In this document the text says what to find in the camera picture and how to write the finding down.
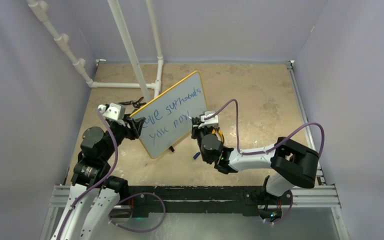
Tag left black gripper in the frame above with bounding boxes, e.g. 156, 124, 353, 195
101, 113, 145, 161

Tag blue marker cap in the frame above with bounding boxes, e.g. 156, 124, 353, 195
193, 152, 201, 160

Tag yellow framed whiteboard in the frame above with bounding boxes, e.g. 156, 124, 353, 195
130, 71, 208, 159

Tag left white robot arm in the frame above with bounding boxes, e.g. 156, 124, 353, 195
51, 114, 145, 240

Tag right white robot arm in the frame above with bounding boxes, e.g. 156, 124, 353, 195
191, 114, 322, 204

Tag yellow handled pliers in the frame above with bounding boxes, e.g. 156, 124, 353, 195
211, 128, 225, 143

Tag black grey wire stripper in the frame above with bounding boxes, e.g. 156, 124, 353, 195
118, 96, 147, 110

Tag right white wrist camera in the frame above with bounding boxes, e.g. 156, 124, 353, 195
198, 110, 219, 129

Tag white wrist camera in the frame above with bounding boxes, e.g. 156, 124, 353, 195
198, 110, 219, 129
97, 103, 126, 126

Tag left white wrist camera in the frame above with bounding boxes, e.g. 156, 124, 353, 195
97, 103, 126, 126

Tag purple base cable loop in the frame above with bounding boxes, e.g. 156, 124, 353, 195
107, 193, 166, 233

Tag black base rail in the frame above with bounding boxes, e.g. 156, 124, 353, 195
128, 185, 266, 218

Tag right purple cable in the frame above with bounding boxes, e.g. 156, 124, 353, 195
205, 98, 325, 157

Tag aluminium frame rail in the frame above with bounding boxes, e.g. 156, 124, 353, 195
284, 60, 350, 240

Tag white pvc pipe frame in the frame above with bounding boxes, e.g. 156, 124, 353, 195
27, 0, 165, 103

